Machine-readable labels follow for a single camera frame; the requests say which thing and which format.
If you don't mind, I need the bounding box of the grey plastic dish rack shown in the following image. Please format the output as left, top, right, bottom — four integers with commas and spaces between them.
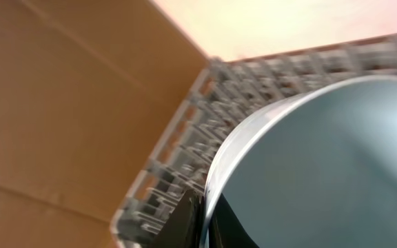
111, 34, 397, 247

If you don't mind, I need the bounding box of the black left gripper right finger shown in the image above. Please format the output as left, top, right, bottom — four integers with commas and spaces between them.
208, 195, 258, 248

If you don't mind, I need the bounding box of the light blue bowl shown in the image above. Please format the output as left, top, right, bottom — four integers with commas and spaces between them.
200, 75, 397, 247

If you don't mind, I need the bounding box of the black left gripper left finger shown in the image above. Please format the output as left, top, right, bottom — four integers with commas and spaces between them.
150, 189, 203, 248

